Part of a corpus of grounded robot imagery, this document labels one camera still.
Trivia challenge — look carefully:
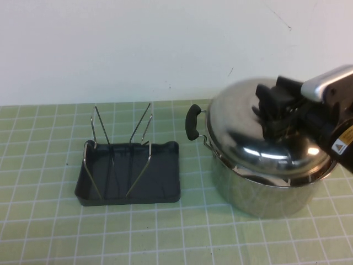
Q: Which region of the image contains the green tile pattern table mat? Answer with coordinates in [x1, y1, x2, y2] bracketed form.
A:
[0, 95, 353, 265]

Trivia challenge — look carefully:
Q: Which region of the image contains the stainless steel cooking pot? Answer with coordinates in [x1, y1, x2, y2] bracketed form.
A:
[185, 104, 342, 220]

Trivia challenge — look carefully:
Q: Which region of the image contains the steel pot lid black knob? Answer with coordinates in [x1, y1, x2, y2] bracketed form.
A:
[205, 78, 331, 185]

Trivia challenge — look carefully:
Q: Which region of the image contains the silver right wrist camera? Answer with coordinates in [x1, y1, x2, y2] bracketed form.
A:
[300, 65, 353, 111]

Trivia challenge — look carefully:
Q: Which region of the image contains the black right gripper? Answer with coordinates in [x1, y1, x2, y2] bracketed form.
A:
[255, 74, 331, 134]

